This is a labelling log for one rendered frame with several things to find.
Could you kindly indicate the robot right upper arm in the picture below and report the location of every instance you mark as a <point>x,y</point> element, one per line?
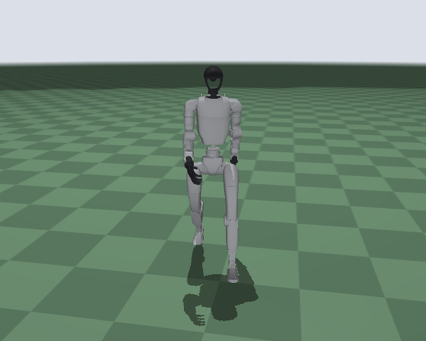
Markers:
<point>189,119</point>

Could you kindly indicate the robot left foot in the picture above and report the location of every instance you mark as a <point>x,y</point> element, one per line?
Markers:
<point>232,275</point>

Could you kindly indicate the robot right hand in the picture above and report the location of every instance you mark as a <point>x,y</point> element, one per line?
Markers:
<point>189,165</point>

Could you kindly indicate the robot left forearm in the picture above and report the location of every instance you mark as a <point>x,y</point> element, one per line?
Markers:
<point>234,148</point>

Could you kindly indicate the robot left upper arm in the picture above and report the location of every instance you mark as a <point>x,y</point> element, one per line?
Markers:
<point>236,109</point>

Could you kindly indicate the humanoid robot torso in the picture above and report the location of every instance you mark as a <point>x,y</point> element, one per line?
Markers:
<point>213,128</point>

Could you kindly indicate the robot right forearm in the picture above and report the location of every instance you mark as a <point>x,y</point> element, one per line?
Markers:
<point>188,146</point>

